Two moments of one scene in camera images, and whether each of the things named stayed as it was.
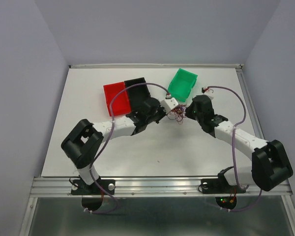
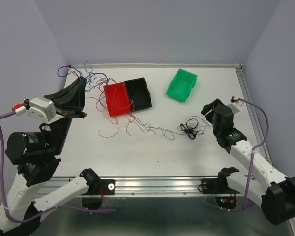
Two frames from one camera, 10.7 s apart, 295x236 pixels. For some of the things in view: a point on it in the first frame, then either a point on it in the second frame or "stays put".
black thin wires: [179, 109] -> [191, 124]
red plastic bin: [121, 104] stays put
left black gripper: [162, 113] -> [73, 97]
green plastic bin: [181, 85] stays put
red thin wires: [178, 113] -> [113, 95]
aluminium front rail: [147, 187] stays put
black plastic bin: [137, 94] stays put
